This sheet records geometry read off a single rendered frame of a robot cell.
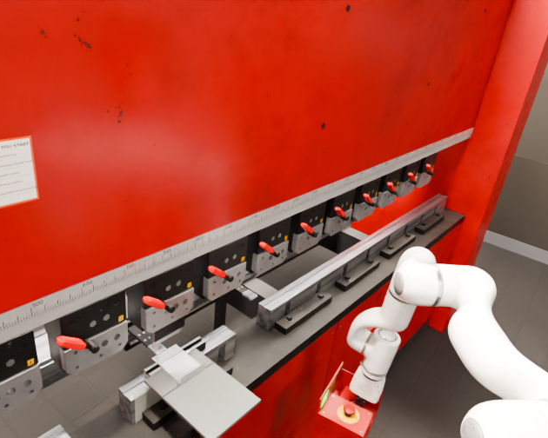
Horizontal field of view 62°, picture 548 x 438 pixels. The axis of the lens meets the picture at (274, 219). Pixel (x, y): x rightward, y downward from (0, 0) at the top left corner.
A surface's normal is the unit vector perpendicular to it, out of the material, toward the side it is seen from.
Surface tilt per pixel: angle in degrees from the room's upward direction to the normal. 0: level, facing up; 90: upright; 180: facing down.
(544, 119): 90
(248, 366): 0
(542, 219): 90
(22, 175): 90
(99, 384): 0
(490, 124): 90
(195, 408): 0
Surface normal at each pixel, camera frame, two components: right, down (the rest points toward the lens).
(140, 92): 0.76, 0.36
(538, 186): -0.60, 0.30
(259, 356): 0.11, -0.89
